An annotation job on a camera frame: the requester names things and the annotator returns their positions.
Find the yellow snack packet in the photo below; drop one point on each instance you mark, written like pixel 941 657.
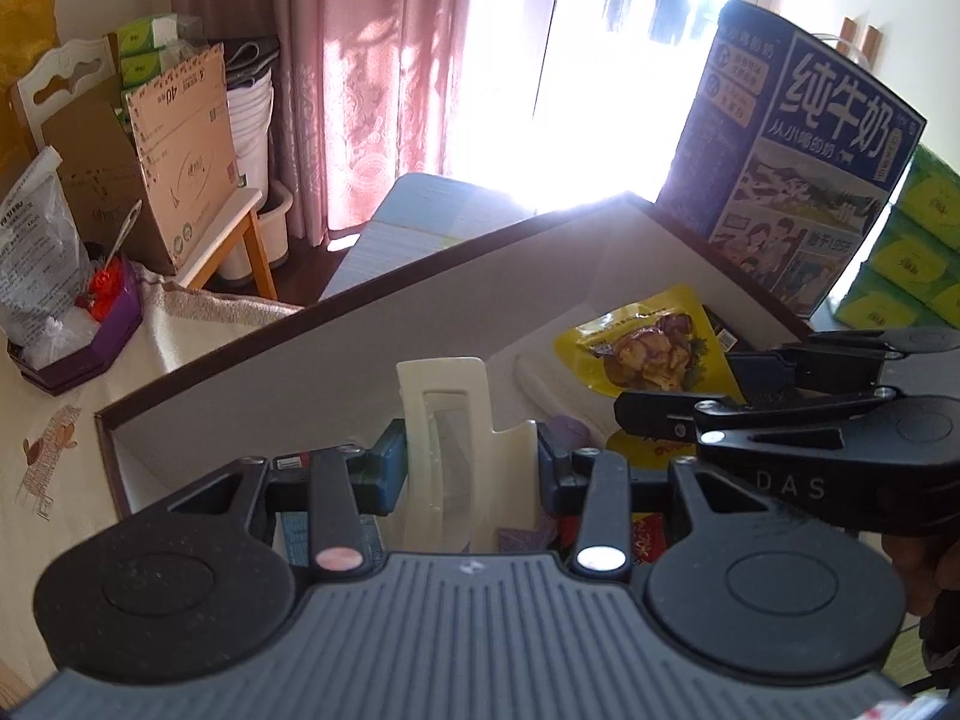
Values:
pixel 645 345

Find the metal spoon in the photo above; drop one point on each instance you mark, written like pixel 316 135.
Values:
pixel 124 232

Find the blue dental floss box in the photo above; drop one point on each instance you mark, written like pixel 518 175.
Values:
pixel 294 536

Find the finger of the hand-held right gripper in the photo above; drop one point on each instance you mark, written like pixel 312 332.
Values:
pixel 825 367
pixel 675 416

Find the blue milk carton box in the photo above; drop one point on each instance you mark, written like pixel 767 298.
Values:
pixel 795 165

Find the pink curtain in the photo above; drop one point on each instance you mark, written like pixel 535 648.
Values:
pixel 360 75

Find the purple cosmetic tube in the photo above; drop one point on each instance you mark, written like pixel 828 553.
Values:
pixel 566 435

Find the beige printed blanket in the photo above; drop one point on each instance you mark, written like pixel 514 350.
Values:
pixel 45 525

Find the clear printed plastic bag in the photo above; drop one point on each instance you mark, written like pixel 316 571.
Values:
pixel 34 255

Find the green tissue packs on chair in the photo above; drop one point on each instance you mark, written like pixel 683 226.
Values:
pixel 146 52

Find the brown cardboard storage box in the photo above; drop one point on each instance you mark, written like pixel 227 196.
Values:
pixel 337 360

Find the white slim tube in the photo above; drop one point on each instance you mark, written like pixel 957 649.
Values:
pixel 547 390

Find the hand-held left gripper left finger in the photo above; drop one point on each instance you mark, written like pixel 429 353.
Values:
pixel 390 469

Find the purple hexagonal box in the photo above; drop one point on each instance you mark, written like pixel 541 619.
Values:
pixel 82 356

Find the white hair claw clip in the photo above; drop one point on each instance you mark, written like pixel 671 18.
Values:
pixel 439 465

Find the white bucket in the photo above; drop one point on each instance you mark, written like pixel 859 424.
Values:
pixel 251 135

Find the person's right hand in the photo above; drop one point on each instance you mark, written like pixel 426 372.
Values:
pixel 911 570

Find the red snack packet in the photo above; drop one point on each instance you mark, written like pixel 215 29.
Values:
pixel 649 536

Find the open brown cardboard box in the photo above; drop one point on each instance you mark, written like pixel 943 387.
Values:
pixel 97 172

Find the red toy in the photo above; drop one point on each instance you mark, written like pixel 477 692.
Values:
pixel 101 291

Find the stack of green tissue packs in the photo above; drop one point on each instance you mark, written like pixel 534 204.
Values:
pixel 915 255

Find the black product box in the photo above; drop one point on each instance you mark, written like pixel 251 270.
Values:
pixel 721 330

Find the yellow plastic bag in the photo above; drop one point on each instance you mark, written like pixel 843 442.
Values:
pixel 22 37

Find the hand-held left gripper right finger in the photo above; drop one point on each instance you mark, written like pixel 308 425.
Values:
pixel 553 480

